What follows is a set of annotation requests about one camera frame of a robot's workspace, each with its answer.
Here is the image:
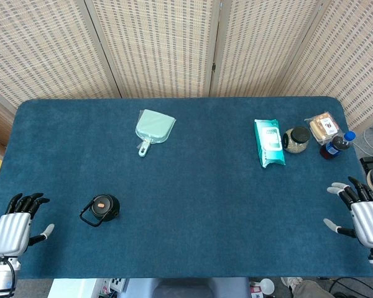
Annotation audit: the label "green wet wipes pack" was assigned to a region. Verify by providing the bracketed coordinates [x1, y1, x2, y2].
[253, 119, 286, 169]

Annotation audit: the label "person's leg in khaki trousers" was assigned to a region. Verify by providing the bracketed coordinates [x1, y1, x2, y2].
[290, 279, 333, 298]

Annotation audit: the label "packaged bread rolls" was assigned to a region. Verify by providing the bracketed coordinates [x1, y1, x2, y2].
[304, 112, 341, 145]

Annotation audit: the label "white round lamp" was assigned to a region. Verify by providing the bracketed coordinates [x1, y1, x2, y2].
[257, 278, 275, 296]

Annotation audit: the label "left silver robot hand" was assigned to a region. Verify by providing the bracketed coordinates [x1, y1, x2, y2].
[0, 192, 55, 257]

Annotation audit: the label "glass jar with black lid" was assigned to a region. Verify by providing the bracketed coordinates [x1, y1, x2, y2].
[282, 125, 311, 154]

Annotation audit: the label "cola bottle with blue cap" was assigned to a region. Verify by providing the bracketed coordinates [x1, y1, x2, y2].
[320, 130, 357, 160]

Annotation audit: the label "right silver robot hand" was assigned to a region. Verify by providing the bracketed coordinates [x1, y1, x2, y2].
[323, 176, 373, 249]

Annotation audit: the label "woven folding screen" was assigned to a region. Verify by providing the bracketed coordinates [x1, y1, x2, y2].
[0, 0, 373, 137]

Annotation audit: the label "mint green dustpan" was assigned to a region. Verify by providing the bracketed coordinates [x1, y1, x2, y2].
[135, 109, 177, 157]

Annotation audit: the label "white box with markers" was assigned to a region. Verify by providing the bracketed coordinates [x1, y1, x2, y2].
[48, 278, 127, 298]

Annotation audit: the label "blue table cloth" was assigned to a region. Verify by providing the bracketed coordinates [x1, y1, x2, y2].
[0, 96, 373, 280]

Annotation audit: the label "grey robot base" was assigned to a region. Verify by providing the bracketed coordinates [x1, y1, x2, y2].
[126, 276, 250, 298]

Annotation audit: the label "white cable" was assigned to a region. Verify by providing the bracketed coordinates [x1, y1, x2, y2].
[354, 125, 373, 158]

